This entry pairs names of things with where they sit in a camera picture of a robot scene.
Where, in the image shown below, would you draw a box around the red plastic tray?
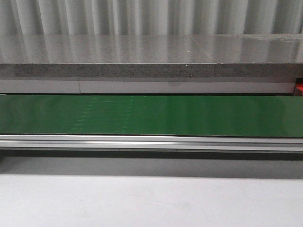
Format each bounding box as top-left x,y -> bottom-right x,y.
294,78 -> 303,96

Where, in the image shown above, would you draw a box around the grey granite counter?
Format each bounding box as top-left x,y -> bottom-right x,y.
0,34 -> 303,96

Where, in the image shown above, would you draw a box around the white pleated curtain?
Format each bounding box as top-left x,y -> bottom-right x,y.
0,0 -> 303,35

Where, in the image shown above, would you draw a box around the green conveyor belt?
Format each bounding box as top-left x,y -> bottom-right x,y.
0,95 -> 303,138

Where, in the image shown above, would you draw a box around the aluminium conveyor frame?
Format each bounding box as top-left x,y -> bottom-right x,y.
0,134 -> 303,152

